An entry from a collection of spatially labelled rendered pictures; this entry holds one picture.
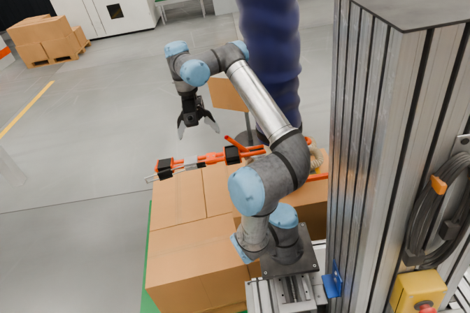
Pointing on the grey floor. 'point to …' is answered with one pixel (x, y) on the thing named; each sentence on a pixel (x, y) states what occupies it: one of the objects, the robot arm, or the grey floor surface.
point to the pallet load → (47, 40)
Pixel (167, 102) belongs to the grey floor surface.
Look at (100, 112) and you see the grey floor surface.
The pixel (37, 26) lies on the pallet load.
